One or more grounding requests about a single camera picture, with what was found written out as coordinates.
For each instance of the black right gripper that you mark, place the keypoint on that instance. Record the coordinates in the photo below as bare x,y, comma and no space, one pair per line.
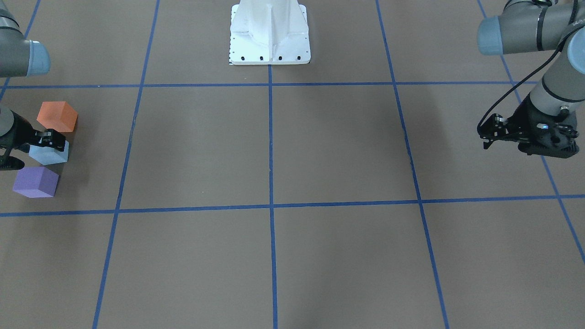
18,133

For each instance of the orange foam block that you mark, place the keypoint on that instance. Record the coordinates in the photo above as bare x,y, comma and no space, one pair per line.
58,115

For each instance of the purple foam block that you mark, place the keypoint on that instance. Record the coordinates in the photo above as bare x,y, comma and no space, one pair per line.
36,182

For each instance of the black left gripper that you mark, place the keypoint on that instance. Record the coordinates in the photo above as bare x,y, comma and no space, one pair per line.
526,118

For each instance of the brown paper table mat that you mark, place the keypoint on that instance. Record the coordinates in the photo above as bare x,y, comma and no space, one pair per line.
348,193

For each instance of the blue foam block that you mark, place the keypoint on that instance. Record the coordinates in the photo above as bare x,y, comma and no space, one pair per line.
49,156

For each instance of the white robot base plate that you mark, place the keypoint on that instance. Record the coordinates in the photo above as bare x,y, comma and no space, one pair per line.
269,32

